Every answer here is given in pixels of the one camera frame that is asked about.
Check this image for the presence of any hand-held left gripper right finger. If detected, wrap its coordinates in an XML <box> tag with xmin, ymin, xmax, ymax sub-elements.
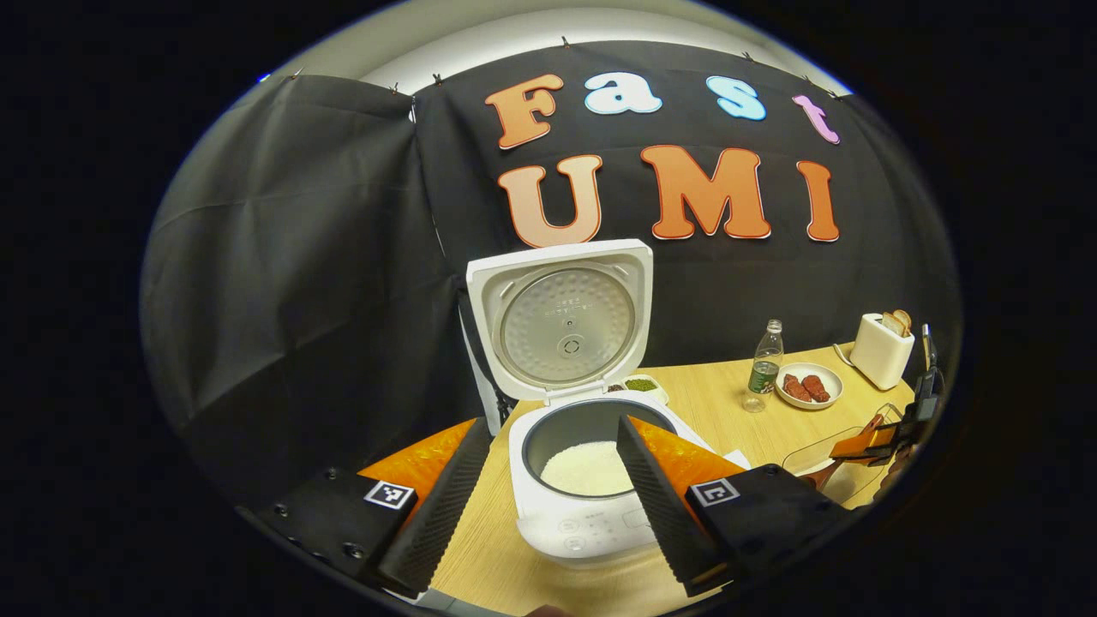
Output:
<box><xmin>616</xmin><ymin>416</ymin><xmax>854</xmax><ymax>599</ymax></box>

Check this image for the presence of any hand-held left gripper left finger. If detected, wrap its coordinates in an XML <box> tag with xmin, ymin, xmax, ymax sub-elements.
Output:
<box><xmin>249</xmin><ymin>417</ymin><xmax>494</xmax><ymax>599</ymax></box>

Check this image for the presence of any brown wooden spoon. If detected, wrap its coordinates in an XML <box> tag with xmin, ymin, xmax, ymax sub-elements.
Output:
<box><xmin>804</xmin><ymin>414</ymin><xmax>885</xmax><ymax>492</ymax></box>

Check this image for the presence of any white rice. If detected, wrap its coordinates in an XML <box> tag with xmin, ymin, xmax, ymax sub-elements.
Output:
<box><xmin>540</xmin><ymin>440</ymin><xmax>638</xmax><ymax>499</ymax></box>

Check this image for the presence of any white rice cooker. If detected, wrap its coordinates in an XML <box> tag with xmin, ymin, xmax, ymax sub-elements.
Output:
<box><xmin>465</xmin><ymin>239</ymin><xmax>731</xmax><ymax>569</ymax></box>

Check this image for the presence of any clear plastic tray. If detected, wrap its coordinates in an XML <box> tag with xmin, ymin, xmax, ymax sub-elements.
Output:
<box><xmin>781</xmin><ymin>425</ymin><xmax>902</xmax><ymax>508</ymax></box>

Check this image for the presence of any white toaster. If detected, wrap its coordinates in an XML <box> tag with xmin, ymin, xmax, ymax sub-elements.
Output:
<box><xmin>835</xmin><ymin>310</ymin><xmax>916</xmax><ymax>392</ymax></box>

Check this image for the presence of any white round plate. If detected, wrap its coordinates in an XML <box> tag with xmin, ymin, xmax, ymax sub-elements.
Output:
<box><xmin>775</xmin><ymin>362</ymin><xmax>845</xmax><ymax>411</ymax></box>

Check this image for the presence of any clear plastic water bottle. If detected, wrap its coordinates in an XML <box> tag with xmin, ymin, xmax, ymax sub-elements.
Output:
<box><xmin>742</xmin><ymin>320</ymin><xmax>785</xmax><ymax>415</ymax></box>

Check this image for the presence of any white divided bean dish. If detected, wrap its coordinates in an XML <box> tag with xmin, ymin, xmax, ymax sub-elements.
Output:
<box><xmin>604</xmin><ymin>374</ymin><xmax>671</xmax><ymax>406</ymax></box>

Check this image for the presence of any black backdrop cloth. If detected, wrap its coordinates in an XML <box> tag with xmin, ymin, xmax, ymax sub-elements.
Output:
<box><xmin>140</xmin><ymin>39</ymin><xmax>962</xmax><ymax>515</ymax></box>

